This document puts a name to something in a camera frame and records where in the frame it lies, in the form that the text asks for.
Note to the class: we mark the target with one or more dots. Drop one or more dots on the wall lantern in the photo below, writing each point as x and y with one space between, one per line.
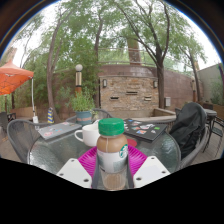
105 83
155 84

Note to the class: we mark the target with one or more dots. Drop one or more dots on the black jacket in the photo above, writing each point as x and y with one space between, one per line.
188 126

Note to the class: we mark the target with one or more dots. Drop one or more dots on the green-capped coffee drink bottle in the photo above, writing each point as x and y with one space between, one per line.
112 150

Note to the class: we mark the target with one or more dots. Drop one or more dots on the pale-trunked tree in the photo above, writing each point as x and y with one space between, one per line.
50 83

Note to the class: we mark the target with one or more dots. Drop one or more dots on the blue yellow striped cone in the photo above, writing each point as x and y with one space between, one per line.
50 116

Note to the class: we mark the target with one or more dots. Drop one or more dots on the stone fountain wall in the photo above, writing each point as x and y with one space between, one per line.
128 100

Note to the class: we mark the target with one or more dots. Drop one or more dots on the white sign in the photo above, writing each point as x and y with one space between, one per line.
35 119

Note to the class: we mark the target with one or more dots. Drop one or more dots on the dark-trunked tree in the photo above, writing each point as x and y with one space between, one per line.
161 86

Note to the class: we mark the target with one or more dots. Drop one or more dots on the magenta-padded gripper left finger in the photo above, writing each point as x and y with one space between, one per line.
75 171

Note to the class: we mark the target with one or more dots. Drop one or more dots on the orange canopy umbrella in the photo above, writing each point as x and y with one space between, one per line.
11 78

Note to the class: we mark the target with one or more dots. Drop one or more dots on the white ceramic mug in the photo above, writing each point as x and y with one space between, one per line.
89 135

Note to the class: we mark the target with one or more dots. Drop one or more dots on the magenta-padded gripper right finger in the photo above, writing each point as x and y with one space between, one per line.
151 170

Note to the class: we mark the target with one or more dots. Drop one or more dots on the grey wall box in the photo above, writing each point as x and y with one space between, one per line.
167 101

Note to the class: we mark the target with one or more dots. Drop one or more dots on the silver laptop with stickers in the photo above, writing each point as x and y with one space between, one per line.
59 130

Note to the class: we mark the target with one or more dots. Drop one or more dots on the potted plant in blue pot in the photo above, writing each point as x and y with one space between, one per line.
83 115

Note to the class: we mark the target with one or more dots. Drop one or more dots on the flat round red coaster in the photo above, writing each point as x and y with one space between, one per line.
132 142

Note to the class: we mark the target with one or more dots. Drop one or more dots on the black laptop with stickers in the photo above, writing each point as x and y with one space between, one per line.
145 129

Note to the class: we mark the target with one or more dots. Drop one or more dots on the globe-topped lamp post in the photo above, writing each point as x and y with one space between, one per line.
78 78

